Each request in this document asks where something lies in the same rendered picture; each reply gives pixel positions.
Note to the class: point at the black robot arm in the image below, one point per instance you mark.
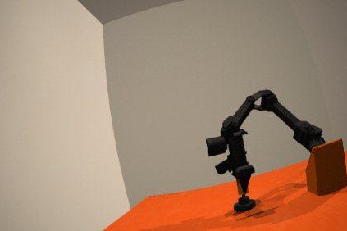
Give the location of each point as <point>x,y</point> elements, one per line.
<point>308,135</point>

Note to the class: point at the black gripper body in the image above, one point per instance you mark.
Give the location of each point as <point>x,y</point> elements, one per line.
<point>243,167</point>

